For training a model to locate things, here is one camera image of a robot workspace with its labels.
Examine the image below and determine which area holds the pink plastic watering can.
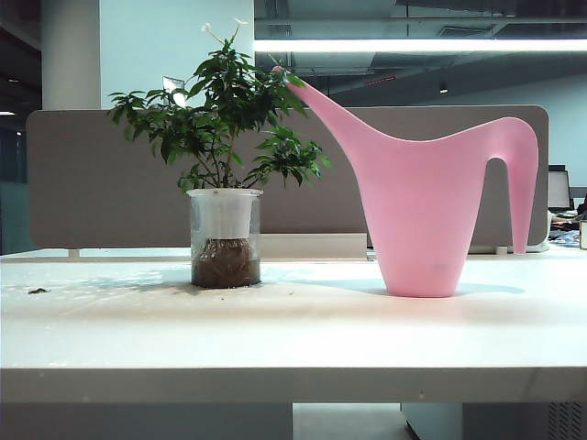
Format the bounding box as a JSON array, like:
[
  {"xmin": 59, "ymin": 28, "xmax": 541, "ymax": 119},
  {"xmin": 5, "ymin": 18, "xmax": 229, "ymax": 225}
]
[{"xmin": 271, "ymin": 65, "xmax": 540, "ymax": 299}]

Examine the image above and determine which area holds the clear plastic plant pot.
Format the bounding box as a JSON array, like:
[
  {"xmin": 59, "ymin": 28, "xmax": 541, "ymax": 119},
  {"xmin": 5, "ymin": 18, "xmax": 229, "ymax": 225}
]
[{"xmin": 185, "ymin": 187, "xmax": 265, "ymax": 290}]

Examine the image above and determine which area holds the green leafy plant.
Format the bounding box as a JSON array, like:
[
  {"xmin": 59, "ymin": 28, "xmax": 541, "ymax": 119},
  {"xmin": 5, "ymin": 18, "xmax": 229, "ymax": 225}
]
[{"xmin": 107, "ymin": 17, "xmax": 332, "ymax": 192}]

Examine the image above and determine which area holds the grey-brown desk divider panel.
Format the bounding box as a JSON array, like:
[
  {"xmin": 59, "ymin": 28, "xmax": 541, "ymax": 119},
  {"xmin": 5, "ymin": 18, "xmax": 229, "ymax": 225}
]
[{"xmin": 26, "ymin": 104, "xmax": 550, "ymax": 249}]

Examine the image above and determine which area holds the small white sign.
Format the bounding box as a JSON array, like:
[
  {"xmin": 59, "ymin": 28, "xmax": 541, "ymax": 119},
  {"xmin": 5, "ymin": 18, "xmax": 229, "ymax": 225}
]
[{"xmin": 161, "ymin": 75, "xmax": 186, "ymax": 107}]

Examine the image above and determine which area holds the computer monitor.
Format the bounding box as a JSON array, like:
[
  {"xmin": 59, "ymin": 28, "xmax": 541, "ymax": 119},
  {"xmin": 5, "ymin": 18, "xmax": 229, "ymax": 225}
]
[{"xmin": 548, "ymin": 170, "xmax": 571, "ymax": 210}]

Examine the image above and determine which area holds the seated person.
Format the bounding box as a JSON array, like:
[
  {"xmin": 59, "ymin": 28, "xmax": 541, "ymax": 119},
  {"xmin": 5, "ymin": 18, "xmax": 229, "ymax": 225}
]
[{"xmin": 551, "ymin": 192, "xmax": 587, "ymax": 231}]

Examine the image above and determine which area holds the grey panel with vent grille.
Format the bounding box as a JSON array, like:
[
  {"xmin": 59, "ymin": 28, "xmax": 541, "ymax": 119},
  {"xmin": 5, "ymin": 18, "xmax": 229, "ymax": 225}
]
[{"xmin": 460, "ymin": 401, "xmax": 587, "ymax": 440}]

